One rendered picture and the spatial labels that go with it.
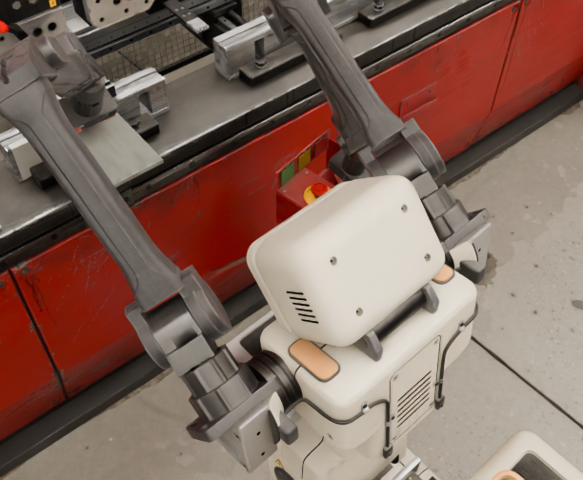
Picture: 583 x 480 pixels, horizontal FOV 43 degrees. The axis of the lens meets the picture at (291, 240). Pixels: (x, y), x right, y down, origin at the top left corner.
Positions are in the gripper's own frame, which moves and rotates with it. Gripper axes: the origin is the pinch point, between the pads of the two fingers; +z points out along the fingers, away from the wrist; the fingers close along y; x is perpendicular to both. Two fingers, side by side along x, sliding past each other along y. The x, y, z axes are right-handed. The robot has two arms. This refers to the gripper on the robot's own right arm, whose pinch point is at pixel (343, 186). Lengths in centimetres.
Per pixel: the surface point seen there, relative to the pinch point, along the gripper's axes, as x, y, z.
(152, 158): 40, 26, -22
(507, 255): -68, -44, 65
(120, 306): 50, 25, 35
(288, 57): -12.5, 32.1, -9.3
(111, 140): 42, 36, -19
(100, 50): 17, 68, -1
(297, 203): 15.1, 3.3, -4.7
